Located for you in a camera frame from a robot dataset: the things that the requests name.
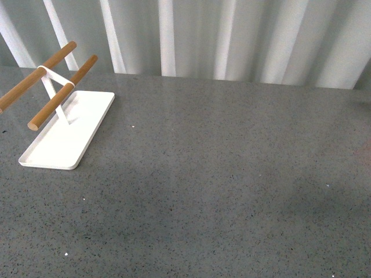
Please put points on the white towel rack stand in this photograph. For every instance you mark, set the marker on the white towel rack stand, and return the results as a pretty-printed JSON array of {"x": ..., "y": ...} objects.
[{"x": 68, "y": 122}]

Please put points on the white curtain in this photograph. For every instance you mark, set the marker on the white curtain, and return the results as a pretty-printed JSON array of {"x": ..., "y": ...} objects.
[{"x": 312, "y": 43}]

